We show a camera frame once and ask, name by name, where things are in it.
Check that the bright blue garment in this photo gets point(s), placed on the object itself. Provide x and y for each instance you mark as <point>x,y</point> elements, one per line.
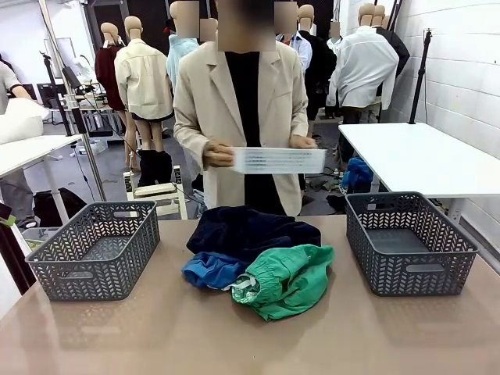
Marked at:
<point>207,269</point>

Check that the white printed paper sheet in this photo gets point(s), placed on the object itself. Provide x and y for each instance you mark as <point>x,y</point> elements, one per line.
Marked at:
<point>281,160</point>

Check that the person's right forearm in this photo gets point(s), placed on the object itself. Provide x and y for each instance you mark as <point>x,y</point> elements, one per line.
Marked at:
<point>187,136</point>

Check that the person's left forearm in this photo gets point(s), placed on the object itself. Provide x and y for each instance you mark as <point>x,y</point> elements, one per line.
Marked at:
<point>300,121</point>

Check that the person's right hand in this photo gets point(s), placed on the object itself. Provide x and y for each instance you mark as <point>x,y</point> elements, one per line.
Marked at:
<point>218,154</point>

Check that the person's left hand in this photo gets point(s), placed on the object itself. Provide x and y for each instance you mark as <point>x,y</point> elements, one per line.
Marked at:
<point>304,142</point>

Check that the clear plastic storage box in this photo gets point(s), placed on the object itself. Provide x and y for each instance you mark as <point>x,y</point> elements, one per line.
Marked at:
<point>35,238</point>

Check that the black bag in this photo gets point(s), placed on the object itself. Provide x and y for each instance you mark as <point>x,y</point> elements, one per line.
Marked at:
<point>51,207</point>

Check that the white table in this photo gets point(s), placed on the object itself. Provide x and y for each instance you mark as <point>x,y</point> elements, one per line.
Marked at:
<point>23,152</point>
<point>422,156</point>

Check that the grey woven plastic basket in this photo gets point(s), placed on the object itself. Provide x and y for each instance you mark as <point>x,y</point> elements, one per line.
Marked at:
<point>390,281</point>
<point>109,273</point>

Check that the black tripod stand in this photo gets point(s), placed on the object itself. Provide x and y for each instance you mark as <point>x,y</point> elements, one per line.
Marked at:
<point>421,78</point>
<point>54,93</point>

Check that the bystander in grey shirt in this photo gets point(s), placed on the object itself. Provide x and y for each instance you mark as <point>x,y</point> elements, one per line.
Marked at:
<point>6,82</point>

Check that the white step stool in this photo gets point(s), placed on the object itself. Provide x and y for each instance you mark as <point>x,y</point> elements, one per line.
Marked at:
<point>156,190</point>

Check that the black boots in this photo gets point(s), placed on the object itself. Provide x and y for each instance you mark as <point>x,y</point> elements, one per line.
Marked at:
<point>154,168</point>

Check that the mannequin in maroon top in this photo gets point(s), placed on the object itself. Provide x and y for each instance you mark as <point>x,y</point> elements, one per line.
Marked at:
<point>107,74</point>

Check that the mannequin in cream jacket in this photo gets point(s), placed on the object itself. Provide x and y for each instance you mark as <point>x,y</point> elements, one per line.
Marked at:
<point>144,78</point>

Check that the person in beige blazer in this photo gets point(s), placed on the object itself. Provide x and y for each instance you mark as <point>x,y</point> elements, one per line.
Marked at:
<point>203,97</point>

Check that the mannequin in light blue shirt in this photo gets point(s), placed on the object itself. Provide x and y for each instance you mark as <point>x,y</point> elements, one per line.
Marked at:
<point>179,54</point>

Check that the mannequin in blue white shirt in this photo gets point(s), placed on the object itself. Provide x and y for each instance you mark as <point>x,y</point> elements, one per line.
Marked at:
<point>304,51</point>

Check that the mannequin in black jacket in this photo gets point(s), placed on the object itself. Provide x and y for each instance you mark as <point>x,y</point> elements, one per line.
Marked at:
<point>322,70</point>

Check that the blue cloth heap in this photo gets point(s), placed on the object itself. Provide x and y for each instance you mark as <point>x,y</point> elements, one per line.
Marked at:
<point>357,173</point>

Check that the mannequin in dark coat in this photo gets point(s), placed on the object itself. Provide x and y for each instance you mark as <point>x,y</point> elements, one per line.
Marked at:
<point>400,51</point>

